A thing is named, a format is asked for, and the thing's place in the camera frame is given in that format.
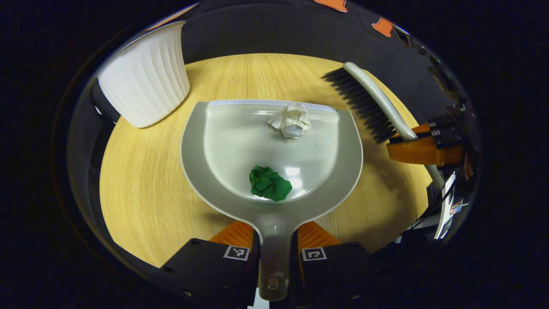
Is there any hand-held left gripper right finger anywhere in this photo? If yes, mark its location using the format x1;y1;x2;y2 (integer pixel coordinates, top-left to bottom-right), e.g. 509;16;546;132
292;221;387;303

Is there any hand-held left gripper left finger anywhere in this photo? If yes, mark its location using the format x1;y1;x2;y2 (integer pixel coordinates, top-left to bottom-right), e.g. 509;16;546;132
161;221;260;308

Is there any small grey broom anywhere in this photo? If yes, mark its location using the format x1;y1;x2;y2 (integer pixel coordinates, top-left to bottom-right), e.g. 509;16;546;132
322;62;446;189

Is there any green paper ball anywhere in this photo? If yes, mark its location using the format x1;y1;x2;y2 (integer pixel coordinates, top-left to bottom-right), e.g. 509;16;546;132
249;165;293;202

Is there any grey plastic dustpan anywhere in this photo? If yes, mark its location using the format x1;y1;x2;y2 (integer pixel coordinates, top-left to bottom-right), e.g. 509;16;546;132
180;100;364;301

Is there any white paper ball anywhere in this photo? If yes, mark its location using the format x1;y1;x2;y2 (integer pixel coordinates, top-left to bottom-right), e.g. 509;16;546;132
268;102;312;139

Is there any white ribbed garbage bin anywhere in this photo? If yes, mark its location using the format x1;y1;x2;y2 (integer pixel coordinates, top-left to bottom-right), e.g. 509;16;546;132
97;21;191;128

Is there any wooden desktop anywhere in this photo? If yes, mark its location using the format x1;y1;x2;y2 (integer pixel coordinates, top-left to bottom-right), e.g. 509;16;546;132
100;53;434;267

